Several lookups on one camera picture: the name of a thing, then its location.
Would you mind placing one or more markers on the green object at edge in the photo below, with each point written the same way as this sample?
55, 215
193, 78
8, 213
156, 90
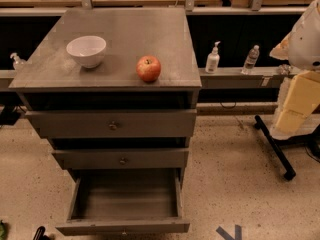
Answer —
2, 231

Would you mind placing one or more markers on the red apple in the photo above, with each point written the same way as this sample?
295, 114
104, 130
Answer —
148, 68

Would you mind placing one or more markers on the grey drawer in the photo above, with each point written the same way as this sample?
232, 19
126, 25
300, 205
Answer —
123, 202
122, 158
113, 123

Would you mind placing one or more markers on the black stand base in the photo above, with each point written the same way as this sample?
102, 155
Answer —
310, 141

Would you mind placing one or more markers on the clear plastic water bottle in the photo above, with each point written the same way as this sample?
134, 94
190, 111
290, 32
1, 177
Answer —
251, 60

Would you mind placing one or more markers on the grey top drawer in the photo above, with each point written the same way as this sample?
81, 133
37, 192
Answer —
113, 123

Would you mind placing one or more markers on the white pump lotion bottle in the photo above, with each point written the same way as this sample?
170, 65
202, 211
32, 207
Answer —
213, 59

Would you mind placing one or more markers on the grey drawer cabinet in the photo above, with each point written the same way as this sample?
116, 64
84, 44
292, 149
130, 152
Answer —
53, 81

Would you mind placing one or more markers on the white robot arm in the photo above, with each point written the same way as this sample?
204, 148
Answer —
301, 47

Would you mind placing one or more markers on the white ceramic bowl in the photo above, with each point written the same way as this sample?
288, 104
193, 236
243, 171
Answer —
87, 51

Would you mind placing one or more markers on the grey middle drawer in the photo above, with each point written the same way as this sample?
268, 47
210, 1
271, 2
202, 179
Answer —
122, 158

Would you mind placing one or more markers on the grey bottom drawer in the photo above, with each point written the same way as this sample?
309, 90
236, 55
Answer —
123, 202

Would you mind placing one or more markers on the crumpled clear plastic wrap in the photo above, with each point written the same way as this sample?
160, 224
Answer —
284, 69

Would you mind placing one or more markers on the black object bottom left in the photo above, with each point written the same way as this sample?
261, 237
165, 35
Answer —
40, 234

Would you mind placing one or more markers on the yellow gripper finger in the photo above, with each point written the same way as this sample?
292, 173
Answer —
287, 121
304, 93

